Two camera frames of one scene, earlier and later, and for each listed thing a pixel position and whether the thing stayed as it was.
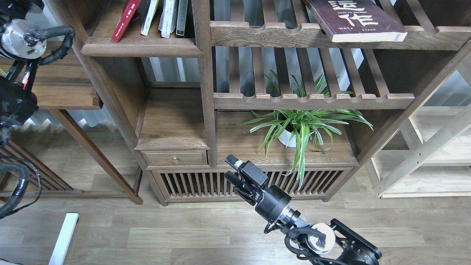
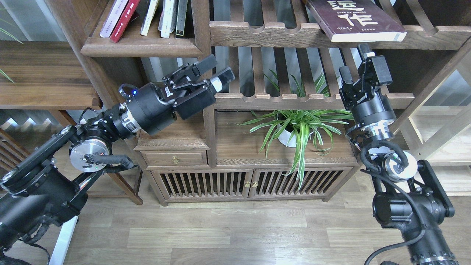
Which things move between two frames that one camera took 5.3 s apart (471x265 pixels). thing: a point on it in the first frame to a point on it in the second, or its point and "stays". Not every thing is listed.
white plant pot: [287, 137] stays
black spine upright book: [181, 13] stays
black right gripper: [271, 201] to [368, 103]
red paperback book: [129, 9] stays
